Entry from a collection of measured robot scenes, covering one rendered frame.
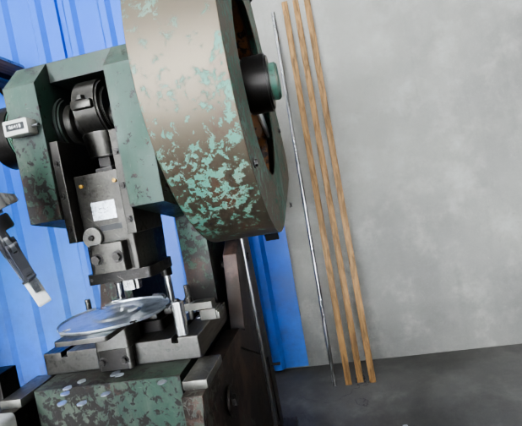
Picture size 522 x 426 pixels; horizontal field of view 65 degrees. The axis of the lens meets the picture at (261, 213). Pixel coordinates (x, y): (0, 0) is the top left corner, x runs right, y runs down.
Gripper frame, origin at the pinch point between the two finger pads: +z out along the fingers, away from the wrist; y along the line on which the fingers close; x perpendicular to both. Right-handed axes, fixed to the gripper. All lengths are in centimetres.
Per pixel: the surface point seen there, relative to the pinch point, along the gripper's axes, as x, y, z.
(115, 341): 7.7, 5.5, 20.7
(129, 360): 7.8, 7.5, 26.3
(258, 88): 63, 34, -21
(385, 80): 190, -6, 1
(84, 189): 23.9, -5.0, -16.7
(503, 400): 116, 40, 134
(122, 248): 21.9, 3.6, 1.1
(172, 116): 29, 45, -23
